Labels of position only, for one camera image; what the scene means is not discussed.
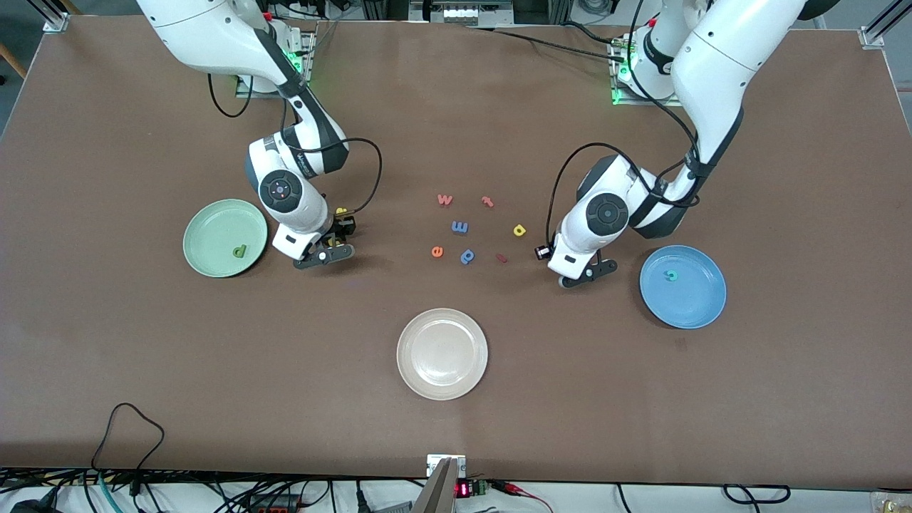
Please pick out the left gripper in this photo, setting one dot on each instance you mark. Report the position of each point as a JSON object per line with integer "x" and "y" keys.
{"x": 538, "y": 252}

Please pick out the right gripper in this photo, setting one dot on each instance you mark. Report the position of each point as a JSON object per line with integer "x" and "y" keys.
{"x": 343, "y": 228}

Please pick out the green letter p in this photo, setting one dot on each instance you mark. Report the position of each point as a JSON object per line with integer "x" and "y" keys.
{"x": 239, "y": 251}

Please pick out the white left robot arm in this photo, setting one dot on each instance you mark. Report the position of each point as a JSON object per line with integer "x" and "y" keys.
{"x": 607, "y": 212}

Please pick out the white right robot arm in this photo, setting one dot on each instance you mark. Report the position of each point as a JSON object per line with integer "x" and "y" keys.
{"x": 280, "y": 189}

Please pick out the blue letter p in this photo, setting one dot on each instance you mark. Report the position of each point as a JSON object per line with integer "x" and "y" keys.
{"x": 467, "y": 256}

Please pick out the blue letter m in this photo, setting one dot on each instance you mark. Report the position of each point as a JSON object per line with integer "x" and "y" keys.
{"x": 459, "y": 226}

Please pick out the green plate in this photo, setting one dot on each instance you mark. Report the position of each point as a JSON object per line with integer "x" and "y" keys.
{"x": 214, "y": 235}

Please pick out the white plate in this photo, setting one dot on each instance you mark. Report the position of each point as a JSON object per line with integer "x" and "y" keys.
{"x": 442, "y": 354}

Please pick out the blue plate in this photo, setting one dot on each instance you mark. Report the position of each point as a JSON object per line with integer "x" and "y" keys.
{"x": 687, "y": 296}

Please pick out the white marker tag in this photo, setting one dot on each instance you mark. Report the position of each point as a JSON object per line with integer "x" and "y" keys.
{"x": 432, "y": 464}

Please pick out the green terminal board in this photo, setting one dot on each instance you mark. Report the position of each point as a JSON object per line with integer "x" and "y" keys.
{"x": 481, "y": 488}

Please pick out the grey box with white sockets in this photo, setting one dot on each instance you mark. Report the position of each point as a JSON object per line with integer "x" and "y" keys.
{"x": 459, "y": 13}

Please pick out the black power strip red switches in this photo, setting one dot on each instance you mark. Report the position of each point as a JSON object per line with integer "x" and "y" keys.
{"x": 274, "y": 507}

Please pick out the aluminium corner profile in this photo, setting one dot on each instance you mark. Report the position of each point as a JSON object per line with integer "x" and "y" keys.
{"x": 55, "y": 23}
{"x": 873, "y": 35}

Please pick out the brown wooden leg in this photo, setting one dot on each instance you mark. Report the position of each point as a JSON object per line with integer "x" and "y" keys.
{"x": 14, "y": 63}

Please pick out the clear plastic item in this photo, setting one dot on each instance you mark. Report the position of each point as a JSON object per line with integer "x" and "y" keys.
{"x": 894, "y": 502}

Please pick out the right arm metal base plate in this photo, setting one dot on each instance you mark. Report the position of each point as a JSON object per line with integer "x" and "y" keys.
{"x": 249, "y": 94}

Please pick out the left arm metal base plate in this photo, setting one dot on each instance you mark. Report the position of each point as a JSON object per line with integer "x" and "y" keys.
{"x": 641, "y": 102}

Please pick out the grey camera mount bar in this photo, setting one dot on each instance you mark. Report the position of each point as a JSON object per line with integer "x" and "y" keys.
{"x": 438, "y": 491}

